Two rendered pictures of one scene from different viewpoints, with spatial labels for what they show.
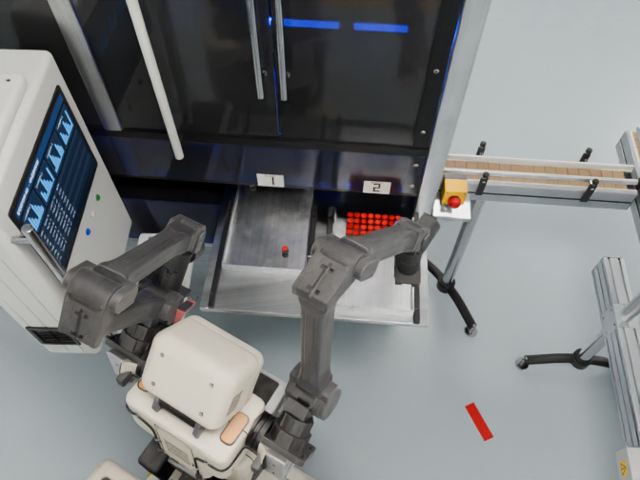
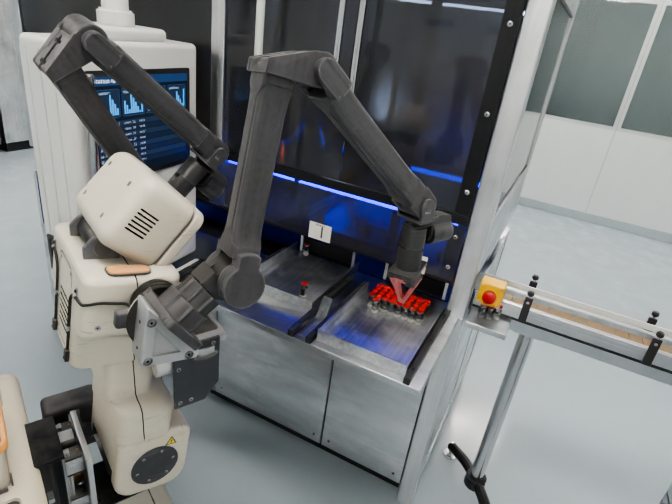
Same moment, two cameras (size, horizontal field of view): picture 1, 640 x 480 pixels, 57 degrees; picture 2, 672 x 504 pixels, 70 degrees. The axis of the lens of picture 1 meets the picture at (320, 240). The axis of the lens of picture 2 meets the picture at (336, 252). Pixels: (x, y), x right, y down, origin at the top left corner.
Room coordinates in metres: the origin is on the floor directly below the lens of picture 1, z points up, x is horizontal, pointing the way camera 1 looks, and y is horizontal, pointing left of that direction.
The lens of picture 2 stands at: (-0.25, -0.40, 1.67)
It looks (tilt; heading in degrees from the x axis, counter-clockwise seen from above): 25 degrees down; 19
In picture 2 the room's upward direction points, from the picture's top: 8 degrees clockwise
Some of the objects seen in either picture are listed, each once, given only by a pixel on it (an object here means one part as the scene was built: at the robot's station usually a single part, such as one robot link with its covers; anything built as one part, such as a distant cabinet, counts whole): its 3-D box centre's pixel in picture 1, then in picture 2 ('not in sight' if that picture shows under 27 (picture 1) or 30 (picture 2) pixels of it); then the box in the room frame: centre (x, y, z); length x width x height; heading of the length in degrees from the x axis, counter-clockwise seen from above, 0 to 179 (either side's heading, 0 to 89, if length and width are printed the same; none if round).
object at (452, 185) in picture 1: (453, 190); (492, 290); (1.15, -0.43, 1.00); 0.08 x 0.07 x 0.07; 176
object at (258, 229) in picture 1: (270, 225); (303, 272); (1.08, 0.17, 0.90); 0.34 x 0.26 x 0.04; 176
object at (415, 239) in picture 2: (411, 249); (415, 234); (0.76, -0.23, 1.26); 0.07 x 0.06 x 0.07; 146
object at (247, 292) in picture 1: (319, 250); (337, 305); (0.99, 0.00, 0.87); 0.70 x 0.48 x 0.02; 86
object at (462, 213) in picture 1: (450, 202); (488, 320); (1.19, -0.45, 0.87); 0.14 x 0.13 x 0.02; 176
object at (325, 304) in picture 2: not in sight; (316, 315); (0.85, 0.01, 0.91); 0.14 x 0.03 x 0.06; 176
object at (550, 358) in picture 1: (577, 362); not in sight; (0.92, -1.12, 0.07); 0.50 x 0.08 x 0.14; 86
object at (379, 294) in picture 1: (371, 261); (383, 323); (0.94, -0.17, 0.90); 0.34 x 0.26 x 0.04; 175
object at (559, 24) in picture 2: not in sight; (536, 103); (1.62, -0.40, 1.51); 0.85 x 0.01 x 0.59; 176
